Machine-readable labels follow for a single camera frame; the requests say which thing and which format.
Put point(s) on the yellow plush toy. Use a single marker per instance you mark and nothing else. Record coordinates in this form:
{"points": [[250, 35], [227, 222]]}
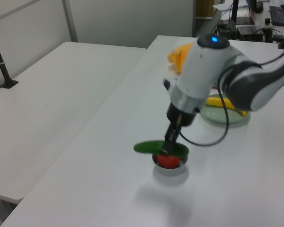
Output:
{"points": [[180, 55]]}

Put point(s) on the black keyboard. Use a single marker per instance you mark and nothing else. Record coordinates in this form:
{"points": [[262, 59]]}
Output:
{"points": [[277, 15]]}

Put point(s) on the yellow banana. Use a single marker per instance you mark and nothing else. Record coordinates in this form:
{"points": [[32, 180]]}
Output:
{"points": [[215, 101]]}

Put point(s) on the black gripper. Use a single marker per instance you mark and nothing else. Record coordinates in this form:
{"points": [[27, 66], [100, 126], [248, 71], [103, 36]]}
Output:
{"points": [[181, 116]]}

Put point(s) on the white adjoining table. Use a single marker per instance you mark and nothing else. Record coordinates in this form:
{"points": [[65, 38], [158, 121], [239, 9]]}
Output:
{"points": [[49, 94]]}

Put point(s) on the green cucumber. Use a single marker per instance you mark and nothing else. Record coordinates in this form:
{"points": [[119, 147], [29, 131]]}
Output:
{"points": [[146, 146]]}

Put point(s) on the black electronics box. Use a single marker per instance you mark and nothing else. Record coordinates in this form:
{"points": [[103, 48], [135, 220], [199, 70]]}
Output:
{"points": [[249, 30]]}

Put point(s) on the black monitor stand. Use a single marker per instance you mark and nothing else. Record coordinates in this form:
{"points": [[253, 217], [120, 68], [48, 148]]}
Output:
{"points": [[235, 11]]}

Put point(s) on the small metal bowl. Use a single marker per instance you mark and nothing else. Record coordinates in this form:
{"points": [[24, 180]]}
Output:
{"points": [[170, 171]]}

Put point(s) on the pale green plate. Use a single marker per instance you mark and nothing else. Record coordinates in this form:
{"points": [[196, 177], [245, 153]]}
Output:
{"points": [[215, 116]]}

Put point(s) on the black pole with base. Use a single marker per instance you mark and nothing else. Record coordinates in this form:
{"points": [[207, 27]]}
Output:
{"points": [[1, 63]]}

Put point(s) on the red apple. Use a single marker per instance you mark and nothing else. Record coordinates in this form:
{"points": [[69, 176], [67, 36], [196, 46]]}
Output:
{"points": [[168, 161]]}

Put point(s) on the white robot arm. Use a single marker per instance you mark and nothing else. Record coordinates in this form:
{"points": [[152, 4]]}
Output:
{"points": [[203, 71]]}

